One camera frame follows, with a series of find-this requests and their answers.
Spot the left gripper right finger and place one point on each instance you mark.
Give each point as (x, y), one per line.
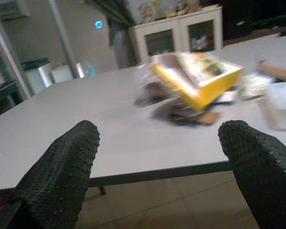
(259, 171)

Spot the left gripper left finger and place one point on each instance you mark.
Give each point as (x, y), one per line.
(59, 171)

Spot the silver metal bin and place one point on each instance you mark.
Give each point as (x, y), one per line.
(39, 77)

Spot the white plastic container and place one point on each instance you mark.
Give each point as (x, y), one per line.
(281, 105)

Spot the white crumpled plastic wrapper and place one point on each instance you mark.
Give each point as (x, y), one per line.
(252, 87)

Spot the yellow cardboard box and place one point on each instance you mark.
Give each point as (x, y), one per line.
(205, 95)

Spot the small white box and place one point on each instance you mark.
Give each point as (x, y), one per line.
(61, 74)

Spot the light blue bottle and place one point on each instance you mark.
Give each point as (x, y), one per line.
(90, 68)

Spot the grey fridge with blue display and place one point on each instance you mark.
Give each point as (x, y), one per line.
(90, 43)

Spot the white glass door cabinet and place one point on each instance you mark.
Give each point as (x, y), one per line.
(181, 26)

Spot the beige toy figure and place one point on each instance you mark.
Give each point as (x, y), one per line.
(146, 13)

